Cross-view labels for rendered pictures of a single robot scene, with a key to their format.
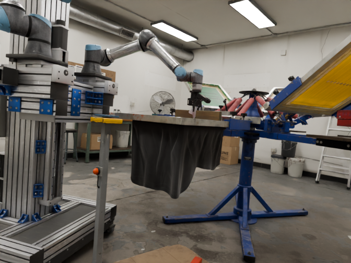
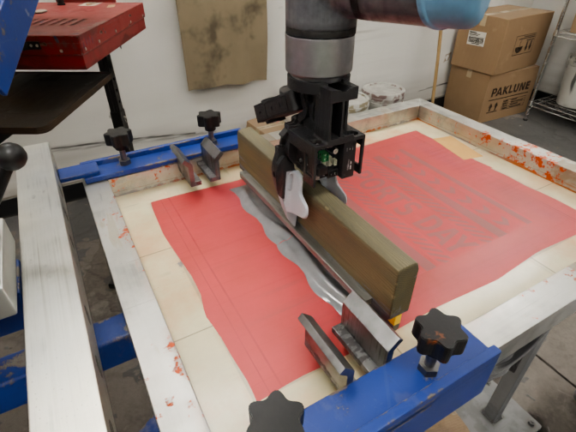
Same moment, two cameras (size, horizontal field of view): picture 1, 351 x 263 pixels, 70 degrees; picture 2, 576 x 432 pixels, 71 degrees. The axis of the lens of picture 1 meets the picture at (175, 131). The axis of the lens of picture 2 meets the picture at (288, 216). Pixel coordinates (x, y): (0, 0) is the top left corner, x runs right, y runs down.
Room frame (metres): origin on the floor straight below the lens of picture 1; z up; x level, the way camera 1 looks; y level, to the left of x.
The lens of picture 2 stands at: (2.33, -0.01, 1.34)
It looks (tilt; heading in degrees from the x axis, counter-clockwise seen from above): 35 degrees down; 199
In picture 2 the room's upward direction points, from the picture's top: straight up
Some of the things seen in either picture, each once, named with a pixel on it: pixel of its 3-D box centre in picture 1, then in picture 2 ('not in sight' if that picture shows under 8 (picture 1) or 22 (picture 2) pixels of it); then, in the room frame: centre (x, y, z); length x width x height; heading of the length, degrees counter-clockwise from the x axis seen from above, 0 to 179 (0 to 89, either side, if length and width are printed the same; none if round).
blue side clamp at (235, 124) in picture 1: (237, 124); (172, 165); (1.76, -0.43, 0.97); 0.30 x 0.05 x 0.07; 139
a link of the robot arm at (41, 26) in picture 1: (38, 28); not in sight; (1.44, 0.82, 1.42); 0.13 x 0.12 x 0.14; 137
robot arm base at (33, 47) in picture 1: (38, 50); not in sight; (1.45, 0.82, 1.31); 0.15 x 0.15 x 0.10
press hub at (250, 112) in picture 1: (247, 154); not in sight; (2.56, -0.76, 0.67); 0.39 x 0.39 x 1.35
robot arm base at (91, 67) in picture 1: (92, 68); not in sight; (1.92, 0.67, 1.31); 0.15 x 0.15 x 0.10
